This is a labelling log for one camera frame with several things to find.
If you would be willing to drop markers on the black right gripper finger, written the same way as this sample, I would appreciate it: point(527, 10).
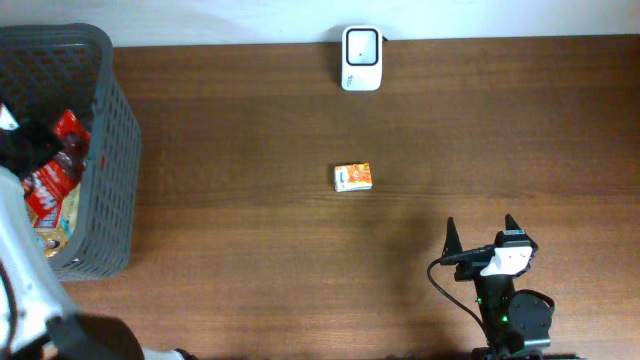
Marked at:
point(510, 223)
point(452, 245)

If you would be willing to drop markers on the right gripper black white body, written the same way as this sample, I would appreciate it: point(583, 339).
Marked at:
point(471, 270)

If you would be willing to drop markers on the orange tissue pack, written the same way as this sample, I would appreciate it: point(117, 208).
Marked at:
point(352, 177)

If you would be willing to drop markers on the red Hacks candy bag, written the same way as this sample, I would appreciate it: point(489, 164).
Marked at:
point(48, 186)

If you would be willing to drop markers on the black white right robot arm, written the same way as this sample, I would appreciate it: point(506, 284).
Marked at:
point(516, 323)

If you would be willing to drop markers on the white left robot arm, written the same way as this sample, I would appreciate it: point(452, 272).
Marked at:
point(38, 318)

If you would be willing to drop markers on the white barcode scanner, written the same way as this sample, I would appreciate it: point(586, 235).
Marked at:
point(362, 60)

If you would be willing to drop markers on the grey plastic mesh basket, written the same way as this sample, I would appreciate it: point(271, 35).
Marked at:
point(47, 69)

